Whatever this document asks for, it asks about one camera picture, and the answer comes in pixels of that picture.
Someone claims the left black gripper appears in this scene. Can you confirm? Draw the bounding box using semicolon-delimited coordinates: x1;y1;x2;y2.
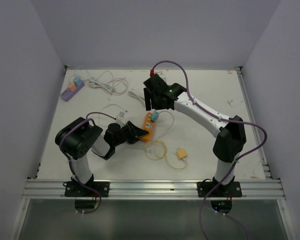
113;120;148;147

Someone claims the white power strip cord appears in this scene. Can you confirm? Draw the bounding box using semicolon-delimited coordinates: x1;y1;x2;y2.
127;90;147;105

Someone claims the teal usb charger plug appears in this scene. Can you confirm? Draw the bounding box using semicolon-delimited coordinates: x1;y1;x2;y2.
150;111;160;122

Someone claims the orange power strip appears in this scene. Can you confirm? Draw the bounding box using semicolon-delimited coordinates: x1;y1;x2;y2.
140;111;155;143

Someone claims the yellow usb cable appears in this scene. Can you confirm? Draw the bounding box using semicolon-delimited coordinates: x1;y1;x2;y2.
143;140;188;172

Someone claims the yellow usb charger plug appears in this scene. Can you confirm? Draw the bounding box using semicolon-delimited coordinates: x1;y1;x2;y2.
175;147;188;162

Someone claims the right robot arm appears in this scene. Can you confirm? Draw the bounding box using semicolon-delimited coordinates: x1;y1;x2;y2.
143;74;247;197

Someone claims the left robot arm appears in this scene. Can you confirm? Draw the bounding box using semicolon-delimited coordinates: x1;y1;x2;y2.
54;117;150;197

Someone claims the blue plug on purple strip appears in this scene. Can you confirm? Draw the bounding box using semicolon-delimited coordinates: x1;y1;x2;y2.
73;76;84;88

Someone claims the pink plug on purple strip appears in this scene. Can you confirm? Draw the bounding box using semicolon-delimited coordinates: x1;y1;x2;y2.
67;82;77;92

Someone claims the purple power strip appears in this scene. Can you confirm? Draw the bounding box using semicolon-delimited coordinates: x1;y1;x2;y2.
60;81;85;102

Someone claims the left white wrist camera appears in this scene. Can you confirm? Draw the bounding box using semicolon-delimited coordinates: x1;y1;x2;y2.
115;111;126;127

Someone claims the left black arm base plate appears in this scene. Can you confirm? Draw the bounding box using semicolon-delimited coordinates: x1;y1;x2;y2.
62;180;110;198

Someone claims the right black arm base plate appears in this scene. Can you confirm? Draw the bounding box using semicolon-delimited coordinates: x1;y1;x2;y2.
196;178;243;198

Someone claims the aluminium front rail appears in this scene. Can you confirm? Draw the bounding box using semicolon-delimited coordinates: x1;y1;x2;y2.
22;179;285;200

